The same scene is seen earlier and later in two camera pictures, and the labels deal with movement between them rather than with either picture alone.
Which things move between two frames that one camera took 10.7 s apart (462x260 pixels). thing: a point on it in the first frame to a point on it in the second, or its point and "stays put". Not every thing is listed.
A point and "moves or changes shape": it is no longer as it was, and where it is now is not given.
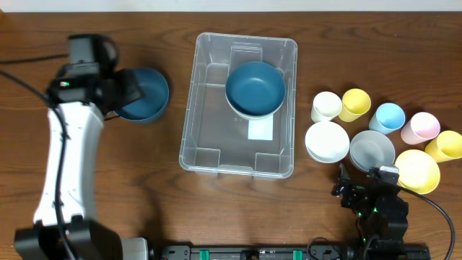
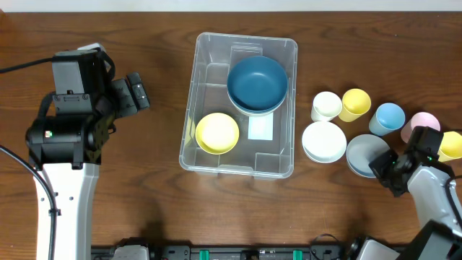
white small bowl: [327, 142] stays put
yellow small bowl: [419, 171] moves or changes shape
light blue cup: [388, 118] stays put
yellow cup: [447, 145] stays put
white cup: [326, 105] stays put
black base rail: [324, 251] stays put
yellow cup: [355, 103] stays put
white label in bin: [261, 128] stays put
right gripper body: [353, 186] to [382, 167]
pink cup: [421, 127] stays put
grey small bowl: [369, 147] moves or changes shape
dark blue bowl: [154, 97] to [257, 83]
